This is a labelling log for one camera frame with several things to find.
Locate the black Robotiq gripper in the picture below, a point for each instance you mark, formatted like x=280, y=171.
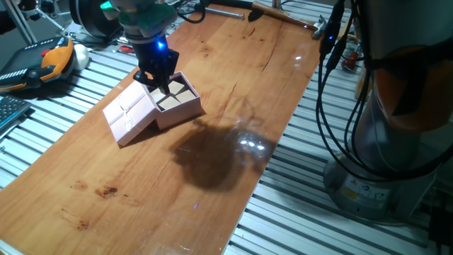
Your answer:
x=152, y=60

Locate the pink ribboned casing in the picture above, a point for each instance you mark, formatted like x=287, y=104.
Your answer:
x=129, y=113

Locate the pink gift box base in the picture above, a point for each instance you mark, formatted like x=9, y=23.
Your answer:
x=180, y=115

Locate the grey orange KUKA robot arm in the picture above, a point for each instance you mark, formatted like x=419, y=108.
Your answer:
x=389, y=141

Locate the white rounded object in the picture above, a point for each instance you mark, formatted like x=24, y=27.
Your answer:
x=81, y=56

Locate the glossy wooden board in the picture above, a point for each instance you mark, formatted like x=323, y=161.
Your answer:
x=141, y=195

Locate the orange black teach pendant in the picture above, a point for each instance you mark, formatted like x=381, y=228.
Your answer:
x=39, y=63

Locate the black computer keyboard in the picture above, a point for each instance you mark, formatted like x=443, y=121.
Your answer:
x=12, y=111

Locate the silver tripod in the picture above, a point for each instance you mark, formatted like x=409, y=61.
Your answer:
x=21, y=21

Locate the green gripper mount flange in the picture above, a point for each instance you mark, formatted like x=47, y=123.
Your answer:
x=155, y=17

